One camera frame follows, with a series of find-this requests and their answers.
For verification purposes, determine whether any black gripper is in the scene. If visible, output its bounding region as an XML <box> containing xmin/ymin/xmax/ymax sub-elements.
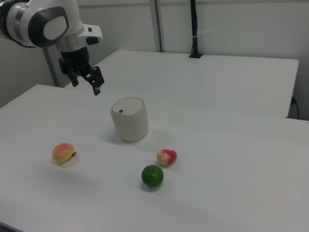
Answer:
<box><xmin>58</xmin><ymin>47</ymin><xmax>105</xmax><ymax>97</ymax></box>

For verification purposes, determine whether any beige round garbage bin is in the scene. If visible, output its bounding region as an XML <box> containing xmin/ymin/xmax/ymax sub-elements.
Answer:
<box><xmin>110</xmin><ymin>96</ymin><xmax>149</xmax><ymax>143</ymax></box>

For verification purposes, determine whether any orange yellow peach toy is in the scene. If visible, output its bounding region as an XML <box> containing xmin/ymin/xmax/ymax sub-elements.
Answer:
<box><xmin>52</xmin><ymin>143</ymin><xmax>77</xmax><ymax>165</ymax></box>

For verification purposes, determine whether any white side table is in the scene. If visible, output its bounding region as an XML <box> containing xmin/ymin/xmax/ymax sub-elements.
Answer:
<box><xmin>64</xmin><ymin>49</ymin><xmax>300</xmax><ymax>119</ymax></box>

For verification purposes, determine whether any red bitten apple toy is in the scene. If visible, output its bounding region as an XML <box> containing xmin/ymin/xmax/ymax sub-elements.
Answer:
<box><xmin>156</xmin><ymin>149</ymin><xmax>178</xmax><ymax>167</ymax></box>

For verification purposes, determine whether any green lime toy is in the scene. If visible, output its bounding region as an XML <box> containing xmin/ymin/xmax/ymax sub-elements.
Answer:
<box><xmin>141</xmin><ymin>164</ymin><xmax>165</xmax><ymax>188</ymax></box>

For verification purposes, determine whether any black pole with clamp base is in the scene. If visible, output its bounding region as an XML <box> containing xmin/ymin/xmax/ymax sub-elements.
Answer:
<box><xmin>188</xmin><ymin>0</ymin><xmax>204</xmax><ymax>59</ymax></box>

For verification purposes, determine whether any grey metal partition post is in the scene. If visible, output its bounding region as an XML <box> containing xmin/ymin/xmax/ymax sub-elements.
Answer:
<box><xmin>149</xmin><ymin>0</ymin><xmax>166</xmax><ymax>53</ymax></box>
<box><xmin>42</xmin><ymin>47</ymin><xmax>61</xmax><ymax>87</ymax></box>

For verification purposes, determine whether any black wall cable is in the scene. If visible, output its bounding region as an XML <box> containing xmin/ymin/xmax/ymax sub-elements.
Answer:
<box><xmin>290</xmin><ymin>96</ymin><xmax>300</xmax><ymax>119</ymax></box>

